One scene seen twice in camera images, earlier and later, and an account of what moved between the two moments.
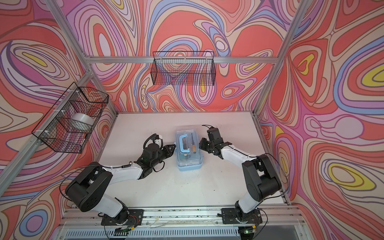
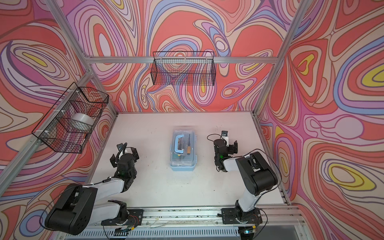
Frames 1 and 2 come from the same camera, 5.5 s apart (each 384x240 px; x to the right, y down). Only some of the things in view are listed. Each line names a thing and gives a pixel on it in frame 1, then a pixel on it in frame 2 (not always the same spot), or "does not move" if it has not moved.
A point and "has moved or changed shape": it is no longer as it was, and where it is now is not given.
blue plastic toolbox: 188,151 has moved or changed shape
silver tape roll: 82,122 does not move
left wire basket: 68,125 does not move
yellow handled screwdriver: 194,146 has moved or changed shape
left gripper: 167,150 to 134,156
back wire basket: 183,68 does not move
